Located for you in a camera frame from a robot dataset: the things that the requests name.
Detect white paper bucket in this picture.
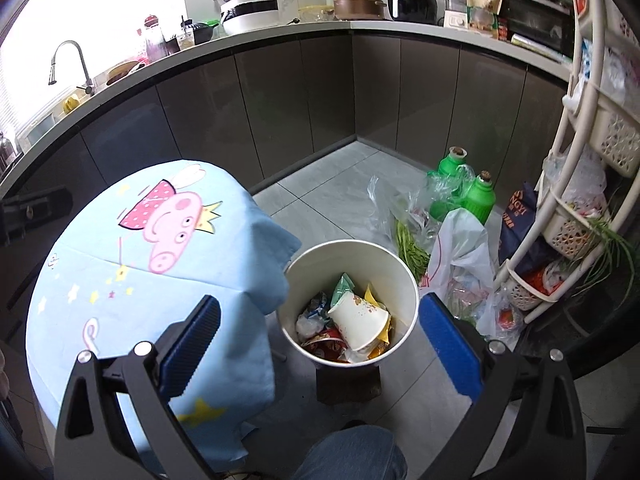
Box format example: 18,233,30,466
276,240,420,367

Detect blue cartoon pig tablecloth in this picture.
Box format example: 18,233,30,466
25,159,304,467

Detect clear bag with red packet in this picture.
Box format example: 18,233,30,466
491,304,527,342

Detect dark kitchen cabinets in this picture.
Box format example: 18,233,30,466
0,29,569,272

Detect bamboo steamer lid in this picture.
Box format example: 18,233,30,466
105,61,146,86

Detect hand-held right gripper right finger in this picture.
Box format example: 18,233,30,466
418,292,587,480

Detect green plastic bottle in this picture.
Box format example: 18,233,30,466
460,170,497,225
428,146,474,222

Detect white paper cup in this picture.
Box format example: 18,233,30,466
327,289,392,352

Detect snack package with green label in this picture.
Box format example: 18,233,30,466
465,0,505,40

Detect black clay pot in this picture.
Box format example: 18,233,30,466
179,19,214,44

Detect window with white blind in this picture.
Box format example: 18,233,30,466
0,0,184,127

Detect green snack bag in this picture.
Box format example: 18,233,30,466
329,273,357,307

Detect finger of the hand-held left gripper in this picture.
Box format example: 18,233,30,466
0,186,74,247

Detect green beans bunch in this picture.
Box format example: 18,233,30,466
394,219,432,282

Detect black air fryer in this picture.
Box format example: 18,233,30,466
388,0,438,24

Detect dark blue shopping bag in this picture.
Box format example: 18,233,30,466
498,182,539,272

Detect white red plastic bag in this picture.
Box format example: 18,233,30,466
419,208,497,337

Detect brown cooking pot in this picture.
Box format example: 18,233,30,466
332,0,389,22

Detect glass jar with red lid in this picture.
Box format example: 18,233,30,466
144,14,167,62

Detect black countertop oven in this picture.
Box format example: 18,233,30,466
497,0,576,62

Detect steel kitchen faucet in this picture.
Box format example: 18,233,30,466
48,40,96,96

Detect green onions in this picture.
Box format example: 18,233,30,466
584,214,639,307

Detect white electric cooker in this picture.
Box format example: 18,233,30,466
219,0,281,37

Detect white plastic storage rack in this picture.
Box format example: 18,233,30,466
492,0,640,324

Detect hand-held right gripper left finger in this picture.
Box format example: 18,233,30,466
52,295,223,480

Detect white food steamer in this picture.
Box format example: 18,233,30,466
442,0,475,29

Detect person's leg in jeans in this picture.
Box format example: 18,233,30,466
289,424,407,480

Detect clear plastic bag in rack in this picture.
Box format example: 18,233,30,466
542,147,609,212

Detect yellow glass bowl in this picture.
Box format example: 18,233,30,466
298,4,335,24

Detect grey kitchen countertop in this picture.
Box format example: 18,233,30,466
0,19,574,192

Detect red snack wrapper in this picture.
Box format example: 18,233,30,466
299,334,352,362

